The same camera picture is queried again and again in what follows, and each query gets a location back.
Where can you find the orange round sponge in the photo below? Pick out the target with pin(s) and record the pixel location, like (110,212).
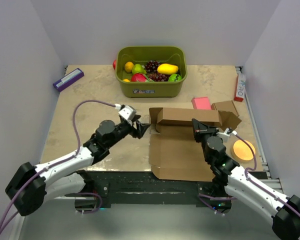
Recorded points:
(241,152)

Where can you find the yellow mango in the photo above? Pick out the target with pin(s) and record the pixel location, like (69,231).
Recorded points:
(167,69)

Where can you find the small brown cardboard box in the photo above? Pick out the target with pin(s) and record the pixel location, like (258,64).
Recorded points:
(227,106)

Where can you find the dark grape bunch upper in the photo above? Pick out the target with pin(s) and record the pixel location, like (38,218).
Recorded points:
(151,66)

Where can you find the dark grape bunch lower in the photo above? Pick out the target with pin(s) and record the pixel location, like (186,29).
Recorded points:
(158,77)

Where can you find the green pear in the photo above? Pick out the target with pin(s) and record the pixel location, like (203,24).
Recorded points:
(138,69)

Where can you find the green plastic bin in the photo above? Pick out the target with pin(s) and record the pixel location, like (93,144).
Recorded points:
(143,54)

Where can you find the pink rectangular block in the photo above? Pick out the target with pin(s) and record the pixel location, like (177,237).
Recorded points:
(201,103)

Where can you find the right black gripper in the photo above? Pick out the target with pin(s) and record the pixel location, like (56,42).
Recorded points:
(200,130)

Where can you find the red white toothpaste box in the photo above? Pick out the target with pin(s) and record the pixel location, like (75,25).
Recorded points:
(240,87)

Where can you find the dark grape bunch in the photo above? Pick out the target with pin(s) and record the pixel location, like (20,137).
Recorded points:
(151,66)
(158,77)

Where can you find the large cardboard box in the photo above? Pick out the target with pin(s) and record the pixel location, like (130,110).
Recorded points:
(173,152)

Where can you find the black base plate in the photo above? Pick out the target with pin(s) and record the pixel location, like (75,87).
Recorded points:
(144,188)

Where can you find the red fruit behind bin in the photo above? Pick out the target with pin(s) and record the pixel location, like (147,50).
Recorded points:
(114,64)

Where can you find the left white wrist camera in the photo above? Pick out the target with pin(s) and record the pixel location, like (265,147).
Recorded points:
(126,112)

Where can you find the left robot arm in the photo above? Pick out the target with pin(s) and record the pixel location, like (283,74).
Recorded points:
(33,185)

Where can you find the purple rectangular box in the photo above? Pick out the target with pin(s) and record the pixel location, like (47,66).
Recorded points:
(68,79)

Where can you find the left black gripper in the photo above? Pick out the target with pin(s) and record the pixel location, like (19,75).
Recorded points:
(141,128)

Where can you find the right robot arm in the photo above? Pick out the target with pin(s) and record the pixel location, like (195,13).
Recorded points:
(280,210)

